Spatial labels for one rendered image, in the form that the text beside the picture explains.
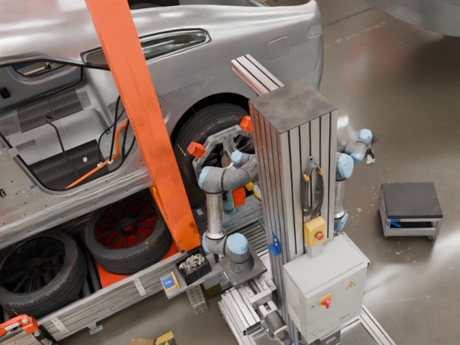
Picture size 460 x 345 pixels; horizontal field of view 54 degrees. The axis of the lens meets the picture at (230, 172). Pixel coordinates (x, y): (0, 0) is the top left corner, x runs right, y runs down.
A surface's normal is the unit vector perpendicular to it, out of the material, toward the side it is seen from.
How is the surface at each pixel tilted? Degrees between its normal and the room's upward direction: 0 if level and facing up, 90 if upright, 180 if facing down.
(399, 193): 0
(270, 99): 0
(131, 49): 90
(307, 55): 90
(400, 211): 0
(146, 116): 90
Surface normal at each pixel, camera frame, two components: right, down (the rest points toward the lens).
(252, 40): 0.40, 0.46
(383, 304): -0.14, -0.70
